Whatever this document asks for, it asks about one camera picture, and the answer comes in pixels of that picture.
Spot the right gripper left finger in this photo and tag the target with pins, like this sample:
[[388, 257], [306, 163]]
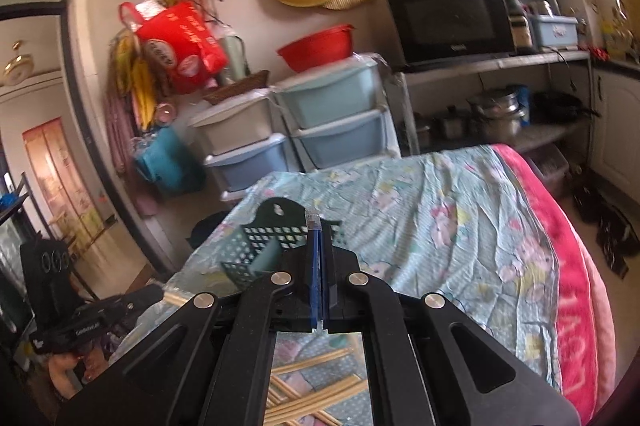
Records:
[[299, 307]]

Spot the metal shelf rack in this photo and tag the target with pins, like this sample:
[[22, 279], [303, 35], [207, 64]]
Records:
[[432, 91]]

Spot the white kitchen cabinet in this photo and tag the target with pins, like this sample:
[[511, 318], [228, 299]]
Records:
[[615, 149]]

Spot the black microwave oven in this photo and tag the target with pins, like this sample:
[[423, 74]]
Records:
[[414, 33]]

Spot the blue lower right drawer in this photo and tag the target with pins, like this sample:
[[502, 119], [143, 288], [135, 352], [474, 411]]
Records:
[[353, 138]]

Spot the teal top right drawer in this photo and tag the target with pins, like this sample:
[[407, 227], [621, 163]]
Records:
[[329, 93]]

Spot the ceiling lamp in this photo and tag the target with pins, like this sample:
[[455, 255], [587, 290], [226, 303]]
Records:
[[19, 68]]

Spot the wicker basket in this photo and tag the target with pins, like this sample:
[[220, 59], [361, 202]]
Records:
[[255, 81]]

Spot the light blue plastic box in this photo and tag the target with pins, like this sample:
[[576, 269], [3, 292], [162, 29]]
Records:
[[550, 31]]

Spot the red shopping bag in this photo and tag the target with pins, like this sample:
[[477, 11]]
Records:
[[178, 39]]

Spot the black frying pan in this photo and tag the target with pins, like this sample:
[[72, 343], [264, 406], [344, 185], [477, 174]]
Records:
[[557, 108]]

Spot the stacked steel pots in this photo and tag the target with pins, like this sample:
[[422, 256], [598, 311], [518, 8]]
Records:
[[498, 114]]

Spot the blue drawer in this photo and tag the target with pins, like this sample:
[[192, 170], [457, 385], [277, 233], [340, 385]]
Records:
[[239, 169], [353, 138]]

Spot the small steel pot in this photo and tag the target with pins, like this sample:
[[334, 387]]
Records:
[[452, 124]]

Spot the person's left hand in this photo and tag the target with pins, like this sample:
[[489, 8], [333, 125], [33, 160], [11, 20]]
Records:
[[60, 366]]

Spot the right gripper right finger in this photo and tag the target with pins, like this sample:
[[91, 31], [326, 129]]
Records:
[[338, 309]]

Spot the dark green perforated utensil holder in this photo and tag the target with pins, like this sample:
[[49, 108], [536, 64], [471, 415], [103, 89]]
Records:
[[284, 242]]

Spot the red plastic basin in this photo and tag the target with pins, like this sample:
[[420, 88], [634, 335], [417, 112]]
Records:
[[318, 49]]

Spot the white top storage drawer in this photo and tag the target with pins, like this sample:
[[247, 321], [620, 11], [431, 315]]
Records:
[[234, 123]]

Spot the floral light blue tablecloth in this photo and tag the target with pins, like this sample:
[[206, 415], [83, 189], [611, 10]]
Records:
[[458, 292]]

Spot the blue lower left drawer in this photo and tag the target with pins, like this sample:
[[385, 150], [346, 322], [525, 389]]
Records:
[[239, 169]]

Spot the bamboo chopsticks on table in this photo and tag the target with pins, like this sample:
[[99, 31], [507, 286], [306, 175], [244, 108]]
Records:
[[316, 403], [310, 362]]

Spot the teal hanging bag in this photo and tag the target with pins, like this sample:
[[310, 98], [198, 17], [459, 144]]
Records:
[[164, 161]]

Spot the pink blanket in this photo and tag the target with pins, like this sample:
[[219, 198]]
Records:
[[584, 321]]

